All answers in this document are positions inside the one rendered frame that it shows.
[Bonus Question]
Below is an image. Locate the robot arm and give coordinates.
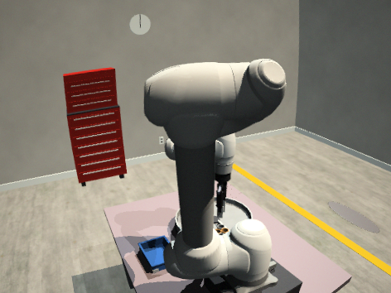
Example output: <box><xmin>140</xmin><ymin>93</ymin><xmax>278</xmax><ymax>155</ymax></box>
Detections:
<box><xmin>144</xmin><ymin>59</ymin><xmax>287</xmax><ymax>293</ymax></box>

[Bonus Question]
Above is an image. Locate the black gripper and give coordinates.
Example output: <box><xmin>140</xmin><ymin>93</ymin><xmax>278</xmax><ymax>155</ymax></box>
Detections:
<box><xmin>215</xmin><ymin>173</ymin><xmax>231</xmax><ymax>218</ymax></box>

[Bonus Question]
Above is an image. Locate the blue crate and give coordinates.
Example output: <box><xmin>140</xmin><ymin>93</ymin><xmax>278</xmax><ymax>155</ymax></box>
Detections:
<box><xmin>138</xmin><ymin>235</ymin><xmax>169</xmax><ymax>273</ymax></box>

